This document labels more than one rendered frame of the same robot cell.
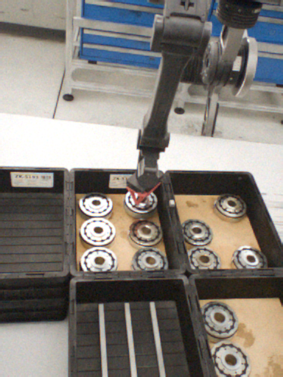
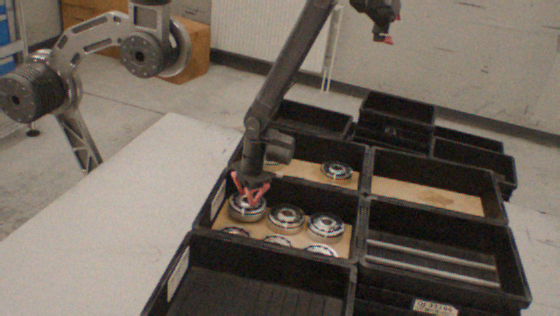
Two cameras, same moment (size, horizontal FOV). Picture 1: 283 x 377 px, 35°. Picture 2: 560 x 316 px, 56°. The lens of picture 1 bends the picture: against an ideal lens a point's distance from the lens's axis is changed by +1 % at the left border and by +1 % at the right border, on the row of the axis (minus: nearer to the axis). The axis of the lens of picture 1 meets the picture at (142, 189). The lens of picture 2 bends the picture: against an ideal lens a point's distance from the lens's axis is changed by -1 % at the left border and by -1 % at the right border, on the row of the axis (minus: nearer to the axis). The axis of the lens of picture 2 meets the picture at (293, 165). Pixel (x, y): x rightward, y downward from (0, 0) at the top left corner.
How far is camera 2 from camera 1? 1.18 m
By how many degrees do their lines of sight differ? 56
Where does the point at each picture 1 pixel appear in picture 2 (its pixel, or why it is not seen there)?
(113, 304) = not seen: hidden behind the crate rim
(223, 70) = (167, 52)
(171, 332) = (394, 240)
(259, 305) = (375, 186)
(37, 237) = (257, 303)
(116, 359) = not seen: hidden behind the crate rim
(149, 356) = (416, 260)
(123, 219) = (254, 230)
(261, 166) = (187, 137)
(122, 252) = (300, 243)
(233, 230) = (294, 169)
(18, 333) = not seen: outside the picture
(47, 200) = (197, 282)
